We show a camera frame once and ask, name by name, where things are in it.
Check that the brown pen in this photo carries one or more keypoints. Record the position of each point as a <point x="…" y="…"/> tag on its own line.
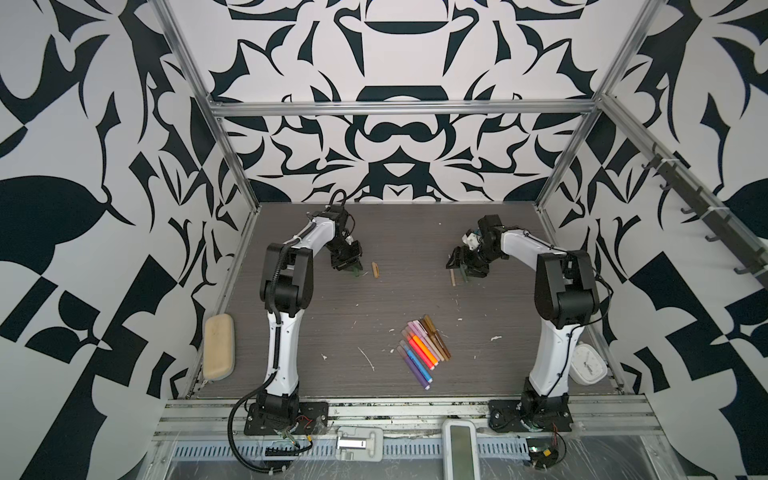
<point x="435" y="339"/>

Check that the purple marker pen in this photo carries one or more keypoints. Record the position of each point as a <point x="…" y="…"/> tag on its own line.
<point x="413" y="368"/>

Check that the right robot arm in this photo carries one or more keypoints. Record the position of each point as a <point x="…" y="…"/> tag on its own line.
<point x="566" y="299"/>

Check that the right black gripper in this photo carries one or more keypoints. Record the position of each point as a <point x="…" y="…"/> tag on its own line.
<point x="461" y="254"/>

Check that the white handheld device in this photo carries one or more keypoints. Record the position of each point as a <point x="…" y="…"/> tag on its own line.
<point x="460" y="450"/>

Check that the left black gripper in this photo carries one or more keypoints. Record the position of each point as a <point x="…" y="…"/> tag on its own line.
<point x="355" y="261"/>

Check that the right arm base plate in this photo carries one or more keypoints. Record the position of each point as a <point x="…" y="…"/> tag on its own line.
<point x="507" y="416"/>

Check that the red marker pen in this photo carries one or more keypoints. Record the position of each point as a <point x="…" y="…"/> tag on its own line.
<point x="407" y="336"/>

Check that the white round clock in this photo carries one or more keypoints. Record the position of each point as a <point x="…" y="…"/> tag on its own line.
<point x="587" y="366"/>

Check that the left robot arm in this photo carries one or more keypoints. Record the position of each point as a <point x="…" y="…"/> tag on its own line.
<point x="287" y="288"/>

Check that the beige sponge pad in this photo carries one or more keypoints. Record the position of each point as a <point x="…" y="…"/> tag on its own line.
<point x="218" y="348"/>

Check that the wall hook rail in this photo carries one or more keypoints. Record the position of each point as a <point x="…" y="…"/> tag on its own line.
<point x="724" y="225"/>

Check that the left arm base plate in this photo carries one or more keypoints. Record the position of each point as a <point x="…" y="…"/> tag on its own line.
<point x="301" y="418"/>

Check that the pink cream marker pen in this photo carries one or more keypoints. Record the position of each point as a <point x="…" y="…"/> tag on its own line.
<point x="416" y="325"/>

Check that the small circuit board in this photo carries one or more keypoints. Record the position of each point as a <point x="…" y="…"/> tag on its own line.
<point x="548" y="454"/>

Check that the white latch bracket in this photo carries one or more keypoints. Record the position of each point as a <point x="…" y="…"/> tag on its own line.
<point x="359" y="444"/>

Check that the dark tan pen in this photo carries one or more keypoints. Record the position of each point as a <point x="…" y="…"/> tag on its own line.
<point x="438" y="337"/>

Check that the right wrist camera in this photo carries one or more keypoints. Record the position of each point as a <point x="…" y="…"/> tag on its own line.
<point x="472" y="240"/>

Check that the lilac marker pen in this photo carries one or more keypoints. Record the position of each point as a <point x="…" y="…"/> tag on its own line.
<point x="432" y="352"/>

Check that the aluminium frame crossbar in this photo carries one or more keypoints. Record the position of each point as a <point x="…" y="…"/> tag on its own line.
<point x="414" y="107"/>

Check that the orange marker pen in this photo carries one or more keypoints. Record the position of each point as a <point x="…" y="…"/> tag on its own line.
<point x="424" y="351"/>

